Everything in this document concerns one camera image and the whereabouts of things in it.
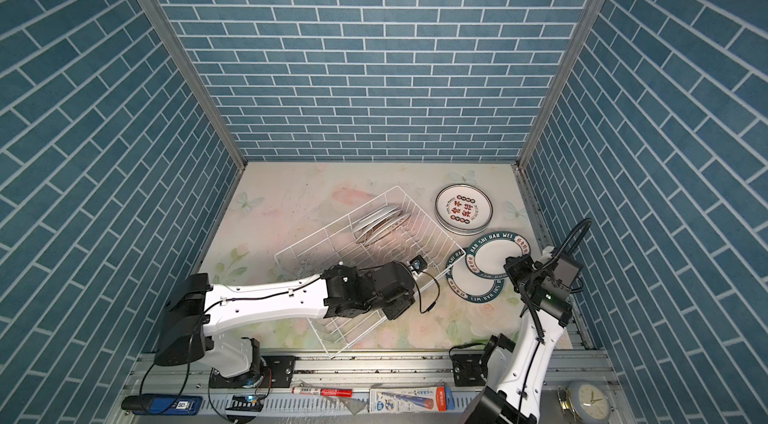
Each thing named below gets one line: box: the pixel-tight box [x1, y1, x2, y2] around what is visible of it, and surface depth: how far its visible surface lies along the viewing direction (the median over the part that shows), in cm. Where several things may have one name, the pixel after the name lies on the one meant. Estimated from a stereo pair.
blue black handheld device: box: [121, 393, 203, 416], surface depth 68 cm
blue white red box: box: [368, 386, 455, 413], surface depth 71 cm
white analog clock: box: [568, 380, 611, 424], surface depth 68 cm
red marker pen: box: [292, 387, 353, 397], surface depth 72 cm
